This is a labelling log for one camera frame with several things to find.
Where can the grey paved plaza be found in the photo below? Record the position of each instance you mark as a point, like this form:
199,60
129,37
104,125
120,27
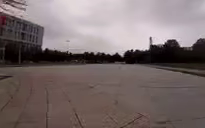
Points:
103,96

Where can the tall lamp pole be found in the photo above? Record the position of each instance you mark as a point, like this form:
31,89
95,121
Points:
67,45

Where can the row of dark trees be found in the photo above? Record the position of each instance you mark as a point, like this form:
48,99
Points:
163,53

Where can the grass strip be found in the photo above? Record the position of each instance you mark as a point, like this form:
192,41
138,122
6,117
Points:
190,66

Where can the grey glass-fronted building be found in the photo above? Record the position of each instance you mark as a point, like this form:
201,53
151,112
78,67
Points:
16,33

